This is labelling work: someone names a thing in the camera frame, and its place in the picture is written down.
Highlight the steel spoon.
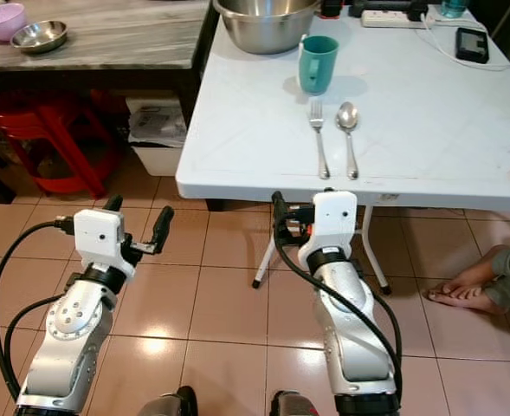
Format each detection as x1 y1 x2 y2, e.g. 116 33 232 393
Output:
335 101 362 181

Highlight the pink plastic bowl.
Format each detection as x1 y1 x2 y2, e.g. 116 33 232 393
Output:
0 3 29 43

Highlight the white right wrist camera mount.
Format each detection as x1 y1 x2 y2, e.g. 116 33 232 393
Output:
313 191 358 255

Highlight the dark marble-top table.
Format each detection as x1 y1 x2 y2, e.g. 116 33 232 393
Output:
0 0 219 205

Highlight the white power strip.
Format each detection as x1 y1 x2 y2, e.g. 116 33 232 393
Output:
360 9 429 29

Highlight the black rectangular device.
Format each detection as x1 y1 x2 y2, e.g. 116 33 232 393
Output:
453 27 490 66

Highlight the white folding table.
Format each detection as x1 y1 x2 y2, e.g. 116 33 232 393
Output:
175 0 510 296

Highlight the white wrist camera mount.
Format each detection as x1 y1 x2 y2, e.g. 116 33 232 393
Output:
73 208 126 277
313 191 358 255

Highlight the small steel bowl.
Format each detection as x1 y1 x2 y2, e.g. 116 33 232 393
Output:
10 20 70 55

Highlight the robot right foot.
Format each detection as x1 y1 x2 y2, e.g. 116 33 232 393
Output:
269 390 321 416

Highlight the person's bare foot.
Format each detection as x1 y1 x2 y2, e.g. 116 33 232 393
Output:
442 244 510 296
426 286 507 315

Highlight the teal glass cup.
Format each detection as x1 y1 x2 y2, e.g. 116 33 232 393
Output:
440 0 470 19

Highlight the large steel mixing bowl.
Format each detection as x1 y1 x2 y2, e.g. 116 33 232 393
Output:
212 0 323 56

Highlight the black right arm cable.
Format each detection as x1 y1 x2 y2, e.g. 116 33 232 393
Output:
273 217 403 400

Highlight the white power cable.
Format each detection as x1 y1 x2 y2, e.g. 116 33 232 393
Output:
422 13 510 73

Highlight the teal ceramic mug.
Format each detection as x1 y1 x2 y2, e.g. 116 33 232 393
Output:
296 36 340 96

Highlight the steel fork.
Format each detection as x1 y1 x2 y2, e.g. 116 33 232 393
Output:
307 98 332 180

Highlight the white storage box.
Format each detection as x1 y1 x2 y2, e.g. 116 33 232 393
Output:
124 96 187 178

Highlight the red plastic stool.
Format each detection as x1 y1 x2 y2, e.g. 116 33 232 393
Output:
0 90 119 197

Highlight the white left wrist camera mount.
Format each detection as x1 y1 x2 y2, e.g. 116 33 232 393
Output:
73 208 126 277

